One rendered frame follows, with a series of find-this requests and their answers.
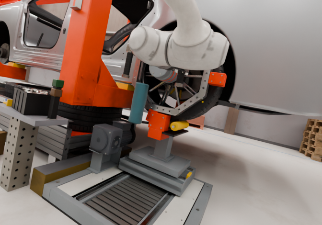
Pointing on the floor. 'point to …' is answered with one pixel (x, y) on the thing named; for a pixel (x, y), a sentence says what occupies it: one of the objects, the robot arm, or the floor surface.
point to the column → (18, 154)
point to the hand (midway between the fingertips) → (181, 71)
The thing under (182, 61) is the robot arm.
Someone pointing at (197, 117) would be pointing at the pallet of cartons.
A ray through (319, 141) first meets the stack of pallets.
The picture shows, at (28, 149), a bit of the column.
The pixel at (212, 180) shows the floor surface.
